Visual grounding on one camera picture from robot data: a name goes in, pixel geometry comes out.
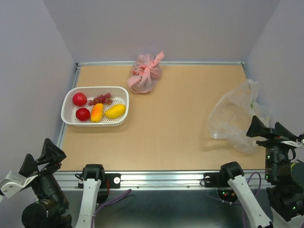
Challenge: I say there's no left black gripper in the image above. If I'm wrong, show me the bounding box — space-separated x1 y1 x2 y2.
20 134 71 206

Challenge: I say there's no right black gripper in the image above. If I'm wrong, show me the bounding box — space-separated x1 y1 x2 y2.
246 113 299 180

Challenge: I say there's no clear plastic fruit bag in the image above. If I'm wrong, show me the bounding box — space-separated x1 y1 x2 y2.
208 79 271 154

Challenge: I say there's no red fruit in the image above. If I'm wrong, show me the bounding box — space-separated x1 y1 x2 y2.
72 93 87 107

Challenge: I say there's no orange fruit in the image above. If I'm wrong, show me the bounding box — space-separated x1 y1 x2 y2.
91 103 104 123

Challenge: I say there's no red grape bunch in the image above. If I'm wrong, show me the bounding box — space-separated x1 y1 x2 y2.
88 93 113 106

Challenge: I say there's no yellow fruit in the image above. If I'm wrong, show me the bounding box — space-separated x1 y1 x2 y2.
104 104 126 119

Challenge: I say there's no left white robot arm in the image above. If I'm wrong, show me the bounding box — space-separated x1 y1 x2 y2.
19 138 106 228

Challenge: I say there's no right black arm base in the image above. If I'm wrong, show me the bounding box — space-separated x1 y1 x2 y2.
199 172 238 205

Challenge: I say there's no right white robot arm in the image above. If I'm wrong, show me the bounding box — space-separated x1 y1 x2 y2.
218 116 304 228

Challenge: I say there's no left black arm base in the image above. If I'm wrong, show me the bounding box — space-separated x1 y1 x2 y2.
76 172 122 206

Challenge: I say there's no pink knotted plastic bag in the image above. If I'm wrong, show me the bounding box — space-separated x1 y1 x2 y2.
127 51 164 94

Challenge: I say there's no white perforated plastic basket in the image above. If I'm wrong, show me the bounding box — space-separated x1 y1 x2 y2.
61 86 129 127

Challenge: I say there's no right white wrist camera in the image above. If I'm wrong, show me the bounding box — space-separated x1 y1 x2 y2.
282 139 304 149

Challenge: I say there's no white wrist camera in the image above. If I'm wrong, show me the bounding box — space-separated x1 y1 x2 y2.
0 171 38 201
282 139 304 149

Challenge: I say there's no aluminium front rail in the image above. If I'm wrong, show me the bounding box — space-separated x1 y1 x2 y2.
54 170 271 191

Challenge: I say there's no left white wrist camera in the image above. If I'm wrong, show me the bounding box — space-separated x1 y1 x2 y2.
0 171 38 201

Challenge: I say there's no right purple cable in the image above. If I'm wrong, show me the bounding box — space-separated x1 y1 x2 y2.
242 171 262 228

